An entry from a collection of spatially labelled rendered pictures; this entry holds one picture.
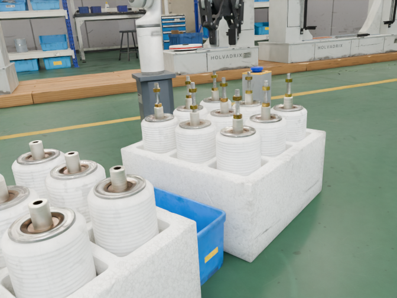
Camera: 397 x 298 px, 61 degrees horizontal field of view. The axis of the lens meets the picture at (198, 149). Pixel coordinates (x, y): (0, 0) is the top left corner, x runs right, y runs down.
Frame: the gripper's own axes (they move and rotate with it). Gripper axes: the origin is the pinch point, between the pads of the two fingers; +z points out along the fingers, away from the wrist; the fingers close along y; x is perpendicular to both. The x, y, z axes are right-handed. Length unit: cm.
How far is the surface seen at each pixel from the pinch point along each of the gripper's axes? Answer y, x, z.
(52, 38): 179, 485, -2
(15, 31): 244, 810, -22
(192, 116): -12.7, -0.6, 15.7
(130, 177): -39.2, -12.8, 17.6
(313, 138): 12.9, -17.6, 25.1
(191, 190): -19.2, -4.8, 30.3
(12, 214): -55, -8, 19
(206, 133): -13.0, -4.7, 18.9
